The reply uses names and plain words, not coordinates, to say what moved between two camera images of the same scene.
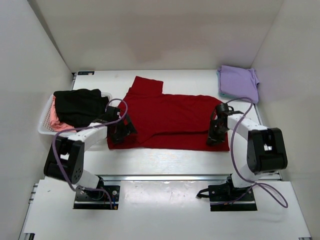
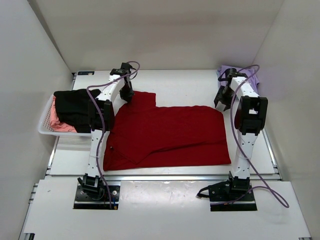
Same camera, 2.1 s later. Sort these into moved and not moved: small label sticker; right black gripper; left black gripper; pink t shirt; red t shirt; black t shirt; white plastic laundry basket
Moved: right black gripper; red t shirt; left black gripper
Not moved: small label sticker; pink t shirt; white plastic laundry basket; black t shirt
